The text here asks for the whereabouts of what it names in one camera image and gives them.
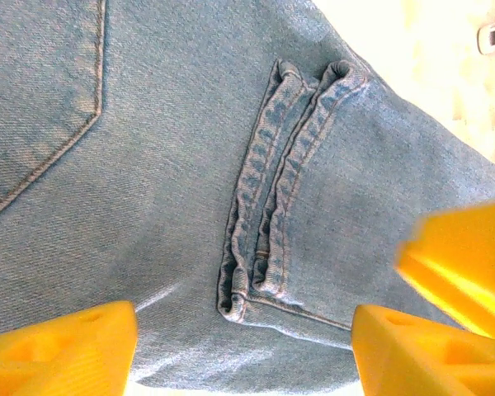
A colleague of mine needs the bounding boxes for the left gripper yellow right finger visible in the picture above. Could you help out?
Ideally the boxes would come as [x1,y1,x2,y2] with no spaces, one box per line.
[351,304,495,396]

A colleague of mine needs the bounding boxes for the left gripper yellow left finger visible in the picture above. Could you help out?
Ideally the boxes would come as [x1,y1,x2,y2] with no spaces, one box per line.
[0,299,139,396]

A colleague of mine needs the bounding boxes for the light blue denim jeans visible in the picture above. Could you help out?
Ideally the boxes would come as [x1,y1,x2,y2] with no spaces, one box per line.
[0,0,495,391]

